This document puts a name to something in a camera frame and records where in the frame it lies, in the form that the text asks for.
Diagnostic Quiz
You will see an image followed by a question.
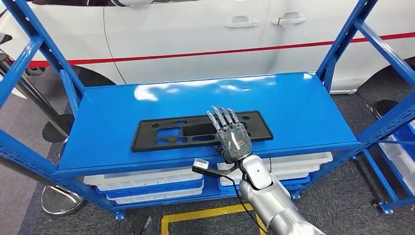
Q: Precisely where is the blue wheeled rack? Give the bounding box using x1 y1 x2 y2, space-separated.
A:
353 123 415 216

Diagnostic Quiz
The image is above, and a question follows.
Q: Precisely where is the black plastic plate part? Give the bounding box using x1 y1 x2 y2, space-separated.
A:
131 110 274 153

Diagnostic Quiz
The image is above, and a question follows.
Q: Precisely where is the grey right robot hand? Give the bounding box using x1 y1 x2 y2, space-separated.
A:
206 105 253 164

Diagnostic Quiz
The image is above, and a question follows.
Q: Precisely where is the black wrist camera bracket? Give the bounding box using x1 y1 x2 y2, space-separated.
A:
192 164 242 179

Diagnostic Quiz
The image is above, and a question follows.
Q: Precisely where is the dark round stanchion base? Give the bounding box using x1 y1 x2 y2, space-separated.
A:
372 99 400 120

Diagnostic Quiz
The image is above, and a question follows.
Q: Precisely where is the blue metal shelf rack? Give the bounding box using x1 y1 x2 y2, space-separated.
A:
0 0 415 221

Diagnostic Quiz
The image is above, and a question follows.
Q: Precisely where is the white plastic crate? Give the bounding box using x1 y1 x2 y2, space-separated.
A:
220 172 310 187
220 164 321 181
106 185 205 205
379 138 415 197
83 167 204 192
216 151 334 172

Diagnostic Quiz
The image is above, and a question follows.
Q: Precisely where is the black camera cable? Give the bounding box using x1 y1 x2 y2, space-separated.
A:
224 175 265 235

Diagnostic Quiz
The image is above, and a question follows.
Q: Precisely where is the white car with red stripe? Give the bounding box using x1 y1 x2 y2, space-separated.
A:
0 0 415 95

